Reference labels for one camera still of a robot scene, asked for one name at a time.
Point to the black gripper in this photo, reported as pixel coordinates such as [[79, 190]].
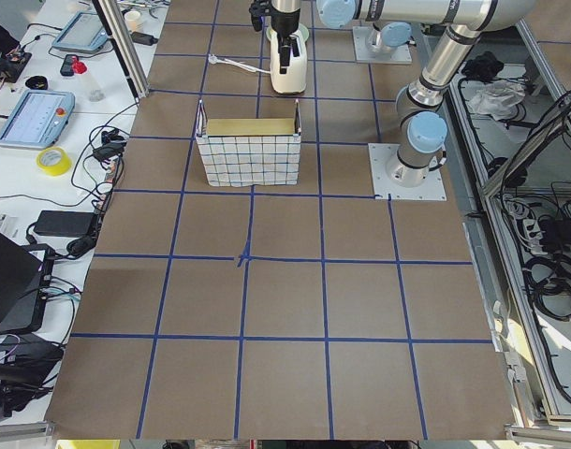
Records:
[[285, 22]]

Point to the white toaster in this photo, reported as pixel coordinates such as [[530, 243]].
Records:
[[294, 81]]

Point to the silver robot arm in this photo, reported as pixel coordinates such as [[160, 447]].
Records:
[[386, 44], [423, 131]]

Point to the green plate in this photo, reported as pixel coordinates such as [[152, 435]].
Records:
[[304, 32]]

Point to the checkered fabric basket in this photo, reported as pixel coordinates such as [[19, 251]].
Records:
[[247, 152]]

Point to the paper cup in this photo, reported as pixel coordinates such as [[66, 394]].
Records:
[[133, 20]]

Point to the red cap squeeze bottle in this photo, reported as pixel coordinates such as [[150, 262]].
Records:
[[89, 83]]

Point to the blue teach pendant far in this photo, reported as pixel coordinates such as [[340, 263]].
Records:
[[84, 33]]

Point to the blue teach pendant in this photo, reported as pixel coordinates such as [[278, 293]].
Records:
[[38, 119], [84, 33]]

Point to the crumpled white cloth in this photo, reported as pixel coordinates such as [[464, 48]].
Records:
[[498, 99]]

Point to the black phone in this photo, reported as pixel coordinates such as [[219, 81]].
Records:
[[66, 69]]

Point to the black tape roll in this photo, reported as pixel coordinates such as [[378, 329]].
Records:
[[37, 83]]

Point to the yellow tape roll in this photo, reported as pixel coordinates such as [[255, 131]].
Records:
[[54, 161]]

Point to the blue teach pendant near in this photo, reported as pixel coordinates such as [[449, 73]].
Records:
[[38, 119]]

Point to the black power adapter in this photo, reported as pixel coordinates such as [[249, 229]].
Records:
[[58, 223]]

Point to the black laptop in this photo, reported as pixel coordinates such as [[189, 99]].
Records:
[[24, 275]]

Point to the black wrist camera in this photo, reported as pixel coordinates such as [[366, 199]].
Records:
[[259, 9]]

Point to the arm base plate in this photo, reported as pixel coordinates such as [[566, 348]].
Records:
[[395, 181], [385, 46]]

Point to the aluminium frame post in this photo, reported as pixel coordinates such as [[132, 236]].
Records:
[[117, 31]]

